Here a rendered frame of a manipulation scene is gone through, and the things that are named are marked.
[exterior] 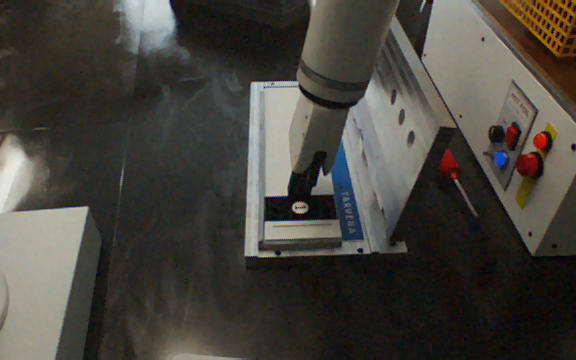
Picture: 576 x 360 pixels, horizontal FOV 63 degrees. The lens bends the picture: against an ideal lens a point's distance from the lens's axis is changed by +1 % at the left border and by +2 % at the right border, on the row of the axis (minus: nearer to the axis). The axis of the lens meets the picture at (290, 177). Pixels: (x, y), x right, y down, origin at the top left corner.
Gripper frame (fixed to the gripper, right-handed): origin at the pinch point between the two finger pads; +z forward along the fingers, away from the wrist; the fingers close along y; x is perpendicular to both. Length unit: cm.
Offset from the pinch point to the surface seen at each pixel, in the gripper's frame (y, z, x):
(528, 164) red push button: 5.5, -12.5, 25.3
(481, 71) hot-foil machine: -16.0, -13.9, 26.7
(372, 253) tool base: 10.6, 1.0, 8.9
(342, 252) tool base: 10.3, 1.7, 5.1
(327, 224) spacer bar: 6.5, 0.9, 3.4
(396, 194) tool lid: 7.6, -6.8, 9.9
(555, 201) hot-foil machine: 10.3, -11.1, 27.3
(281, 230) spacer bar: 7.2, 2.2, -2.6
